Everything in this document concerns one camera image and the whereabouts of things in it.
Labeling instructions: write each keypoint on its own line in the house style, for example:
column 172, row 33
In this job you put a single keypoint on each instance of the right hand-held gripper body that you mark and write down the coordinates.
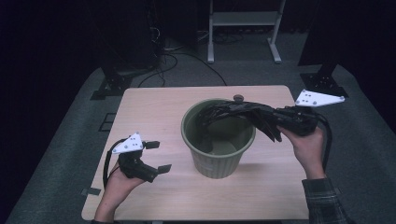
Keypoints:
column 299, row 121

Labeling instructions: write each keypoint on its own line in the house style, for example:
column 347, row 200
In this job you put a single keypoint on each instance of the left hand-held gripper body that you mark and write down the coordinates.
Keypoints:
column 134, row 169

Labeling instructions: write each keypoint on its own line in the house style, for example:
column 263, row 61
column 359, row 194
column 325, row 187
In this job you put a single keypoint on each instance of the black plastic bag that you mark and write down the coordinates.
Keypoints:
column 249, row 113

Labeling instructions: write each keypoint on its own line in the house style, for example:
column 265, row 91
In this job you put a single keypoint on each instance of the green plastic bin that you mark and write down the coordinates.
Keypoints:
column 214, row 165

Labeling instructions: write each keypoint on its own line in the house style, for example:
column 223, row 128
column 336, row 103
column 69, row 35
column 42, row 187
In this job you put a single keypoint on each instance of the person's left hand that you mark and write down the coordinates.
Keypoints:
column 120, row 185

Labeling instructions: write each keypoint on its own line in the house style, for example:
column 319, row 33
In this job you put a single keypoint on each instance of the person's right hand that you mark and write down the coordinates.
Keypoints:
column 309, row 152

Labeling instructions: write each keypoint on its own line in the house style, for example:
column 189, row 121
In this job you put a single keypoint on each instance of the black stand base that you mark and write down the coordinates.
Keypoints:
column 323, row 84
column 112, row 85

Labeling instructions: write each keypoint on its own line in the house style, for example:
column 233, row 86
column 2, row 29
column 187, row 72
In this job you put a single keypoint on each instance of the grey tape strip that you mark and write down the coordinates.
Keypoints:
column 91, row 191

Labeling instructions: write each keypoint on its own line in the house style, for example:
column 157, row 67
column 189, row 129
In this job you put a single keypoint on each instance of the white metal stand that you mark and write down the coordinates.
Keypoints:
column 243, row 18

